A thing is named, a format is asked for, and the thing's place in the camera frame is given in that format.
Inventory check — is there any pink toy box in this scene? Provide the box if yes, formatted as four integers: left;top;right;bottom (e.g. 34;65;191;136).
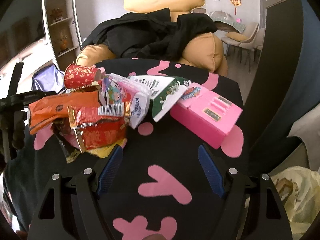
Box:
170;83;244;158

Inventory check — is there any blue fabric bag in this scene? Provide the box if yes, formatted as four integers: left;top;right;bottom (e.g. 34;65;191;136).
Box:
31;64;65;93

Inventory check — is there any black clothing on sofa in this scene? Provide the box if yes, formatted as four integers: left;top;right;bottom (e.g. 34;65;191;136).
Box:
82;8;217;61

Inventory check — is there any dark blue partition panel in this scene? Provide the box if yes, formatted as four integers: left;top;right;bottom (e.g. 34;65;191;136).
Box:
241;0;319;157

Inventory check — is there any beige dining chair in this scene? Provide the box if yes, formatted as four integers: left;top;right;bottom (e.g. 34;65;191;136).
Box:
221;22;259;73

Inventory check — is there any orange basketball pattern bag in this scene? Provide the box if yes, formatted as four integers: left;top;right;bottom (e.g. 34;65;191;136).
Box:
28;90;102;135

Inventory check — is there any red gold paper cup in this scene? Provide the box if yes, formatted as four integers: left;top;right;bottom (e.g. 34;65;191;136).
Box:
63;64;103;89

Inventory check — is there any Kleenex tissue pack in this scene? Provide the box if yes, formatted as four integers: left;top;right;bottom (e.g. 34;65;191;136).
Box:
98;73;151;129

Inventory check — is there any red snack wrapper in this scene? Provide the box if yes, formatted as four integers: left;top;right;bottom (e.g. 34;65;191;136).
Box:
67;102;130;152

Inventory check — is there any white display shelf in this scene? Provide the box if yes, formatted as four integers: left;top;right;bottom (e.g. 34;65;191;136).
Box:
42;0;82;71

